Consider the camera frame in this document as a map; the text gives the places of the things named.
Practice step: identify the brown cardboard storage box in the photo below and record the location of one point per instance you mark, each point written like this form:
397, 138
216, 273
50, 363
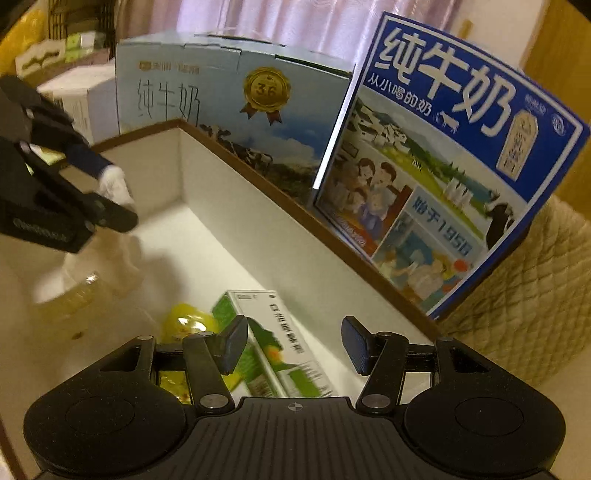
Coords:
258, 249

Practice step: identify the small green white box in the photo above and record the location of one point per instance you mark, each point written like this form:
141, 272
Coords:
87, 46

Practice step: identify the white milk carton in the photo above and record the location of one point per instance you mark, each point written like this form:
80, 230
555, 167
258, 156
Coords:
83, 110

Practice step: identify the pink curtain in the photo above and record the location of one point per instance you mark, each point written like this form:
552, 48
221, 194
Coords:
277, 23

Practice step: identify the light blue milk carton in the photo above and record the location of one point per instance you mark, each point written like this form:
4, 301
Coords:
207, 106

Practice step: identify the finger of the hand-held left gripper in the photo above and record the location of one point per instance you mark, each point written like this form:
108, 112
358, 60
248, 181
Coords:
90, 159
113, 217

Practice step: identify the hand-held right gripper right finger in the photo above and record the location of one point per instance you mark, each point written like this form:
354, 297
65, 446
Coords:
353, 341

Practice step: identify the dark blue milk carton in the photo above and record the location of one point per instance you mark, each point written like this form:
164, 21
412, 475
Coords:
438, 161

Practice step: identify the yellow rounded packet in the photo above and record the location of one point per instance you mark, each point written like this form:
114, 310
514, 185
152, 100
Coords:
184, 318

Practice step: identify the green white carton box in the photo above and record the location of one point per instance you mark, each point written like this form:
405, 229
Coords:
277, 341

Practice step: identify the olive green tall box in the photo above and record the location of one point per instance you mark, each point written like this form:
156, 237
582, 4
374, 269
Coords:
37, 57

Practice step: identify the clear bottle yellow liquid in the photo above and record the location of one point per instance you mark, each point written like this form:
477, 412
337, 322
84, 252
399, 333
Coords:
74, 295

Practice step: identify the yellow plastic bag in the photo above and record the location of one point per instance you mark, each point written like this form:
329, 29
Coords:
23, 32

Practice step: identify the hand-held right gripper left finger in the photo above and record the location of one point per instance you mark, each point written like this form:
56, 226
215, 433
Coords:
233, 344

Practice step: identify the wooden door panel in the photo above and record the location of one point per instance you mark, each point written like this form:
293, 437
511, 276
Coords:
563, 69

